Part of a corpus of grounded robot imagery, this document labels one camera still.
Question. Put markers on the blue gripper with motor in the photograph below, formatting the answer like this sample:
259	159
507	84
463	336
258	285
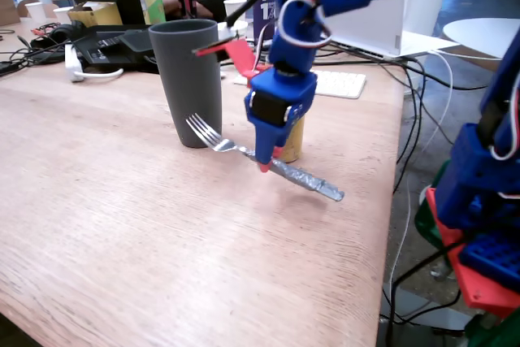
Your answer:
273	119

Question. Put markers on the yellow drink can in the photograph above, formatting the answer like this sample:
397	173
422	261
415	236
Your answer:
294	148

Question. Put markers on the white keyboard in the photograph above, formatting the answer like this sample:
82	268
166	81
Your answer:
341	83

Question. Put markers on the dark gray plastic cup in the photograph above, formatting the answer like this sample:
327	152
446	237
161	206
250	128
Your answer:
183	79

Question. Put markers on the white paper cup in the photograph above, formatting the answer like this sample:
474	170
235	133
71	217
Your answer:
240	30
35	13
63	16
233	5

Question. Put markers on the white laptop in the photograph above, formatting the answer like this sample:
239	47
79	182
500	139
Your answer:
365	22

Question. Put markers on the green clamp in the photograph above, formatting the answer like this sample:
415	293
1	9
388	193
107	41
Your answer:
424	221
495	335

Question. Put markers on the black desk device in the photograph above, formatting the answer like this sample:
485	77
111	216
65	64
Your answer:
109	50

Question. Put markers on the yellow cardboard box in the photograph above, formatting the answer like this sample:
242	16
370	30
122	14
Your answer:
101	16

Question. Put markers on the white round table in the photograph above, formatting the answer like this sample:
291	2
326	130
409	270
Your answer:
475	34

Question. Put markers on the black headphones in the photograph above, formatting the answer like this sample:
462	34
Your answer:
61	32

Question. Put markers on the gray metal floor plate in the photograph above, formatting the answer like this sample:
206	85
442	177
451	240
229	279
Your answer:
443	318

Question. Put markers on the light wooden chair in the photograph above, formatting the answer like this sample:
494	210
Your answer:
50	11

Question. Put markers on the brown cardboard box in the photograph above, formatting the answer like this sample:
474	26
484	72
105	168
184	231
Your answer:
8	9

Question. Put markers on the red wrist camera mount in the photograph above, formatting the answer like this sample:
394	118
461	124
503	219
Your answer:
239	56

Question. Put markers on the red robot base plate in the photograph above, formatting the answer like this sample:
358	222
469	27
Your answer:
483	294

